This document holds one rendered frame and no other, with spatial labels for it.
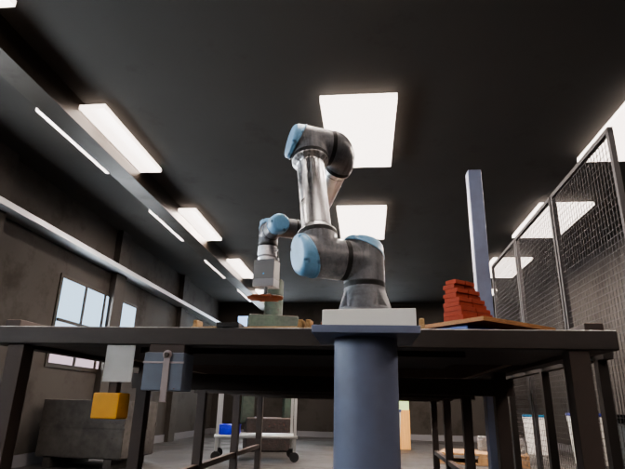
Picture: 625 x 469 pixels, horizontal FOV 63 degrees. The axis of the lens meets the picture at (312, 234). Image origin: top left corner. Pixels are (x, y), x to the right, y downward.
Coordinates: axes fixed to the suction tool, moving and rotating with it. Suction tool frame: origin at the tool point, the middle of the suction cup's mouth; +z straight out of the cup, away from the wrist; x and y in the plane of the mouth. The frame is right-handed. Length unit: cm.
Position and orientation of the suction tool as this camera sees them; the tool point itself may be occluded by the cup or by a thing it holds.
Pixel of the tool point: (264, 300)
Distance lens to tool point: 193.6
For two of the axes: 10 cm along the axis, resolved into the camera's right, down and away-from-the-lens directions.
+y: -9.6, 0.7, 2.7
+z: -0.2, 9.5, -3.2
